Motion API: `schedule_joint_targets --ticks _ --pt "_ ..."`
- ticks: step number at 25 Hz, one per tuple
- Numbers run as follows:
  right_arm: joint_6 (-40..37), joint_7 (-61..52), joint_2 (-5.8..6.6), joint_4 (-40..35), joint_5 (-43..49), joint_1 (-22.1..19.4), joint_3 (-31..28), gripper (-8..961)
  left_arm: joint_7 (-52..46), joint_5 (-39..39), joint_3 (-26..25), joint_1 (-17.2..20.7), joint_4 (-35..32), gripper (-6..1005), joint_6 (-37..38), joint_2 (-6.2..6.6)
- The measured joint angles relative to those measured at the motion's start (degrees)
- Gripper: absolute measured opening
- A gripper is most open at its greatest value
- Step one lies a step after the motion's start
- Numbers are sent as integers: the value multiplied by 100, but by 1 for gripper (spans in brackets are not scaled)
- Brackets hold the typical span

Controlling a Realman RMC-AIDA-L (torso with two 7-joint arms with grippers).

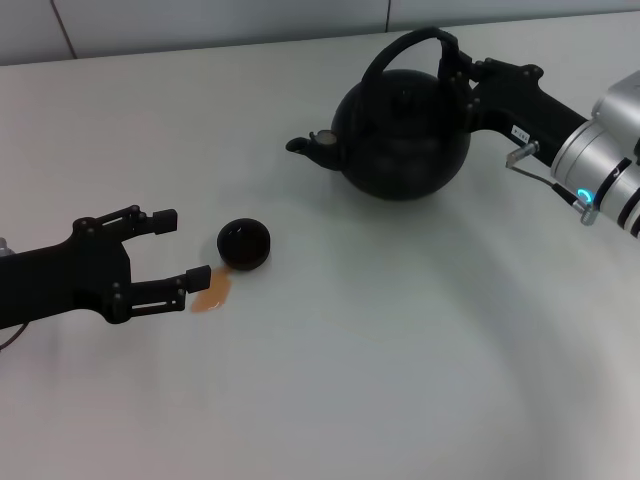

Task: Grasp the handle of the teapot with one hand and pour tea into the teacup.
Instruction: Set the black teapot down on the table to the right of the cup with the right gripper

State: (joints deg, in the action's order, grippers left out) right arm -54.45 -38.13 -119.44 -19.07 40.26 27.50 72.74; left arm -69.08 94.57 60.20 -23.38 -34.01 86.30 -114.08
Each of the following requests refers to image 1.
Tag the spilled brown tea puddle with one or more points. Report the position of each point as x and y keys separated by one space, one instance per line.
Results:
x=212 y=295

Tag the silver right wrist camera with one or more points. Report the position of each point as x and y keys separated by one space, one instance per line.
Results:
x=620 y=100

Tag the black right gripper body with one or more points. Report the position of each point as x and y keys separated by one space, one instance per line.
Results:
x=520 y=105

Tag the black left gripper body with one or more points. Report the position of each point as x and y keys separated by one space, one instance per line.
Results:
x=65 y=280

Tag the white and silver right robot arm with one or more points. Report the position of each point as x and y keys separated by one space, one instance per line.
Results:
x=580 y=155

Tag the small dark brown teacup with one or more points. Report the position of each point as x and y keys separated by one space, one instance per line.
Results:
x=245 y=252

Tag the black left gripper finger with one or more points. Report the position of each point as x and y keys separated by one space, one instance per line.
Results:
x=199 y=279
x=165 y=221

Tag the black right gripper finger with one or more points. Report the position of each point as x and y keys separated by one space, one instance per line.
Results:
x=462 y=97
x=472 y=67

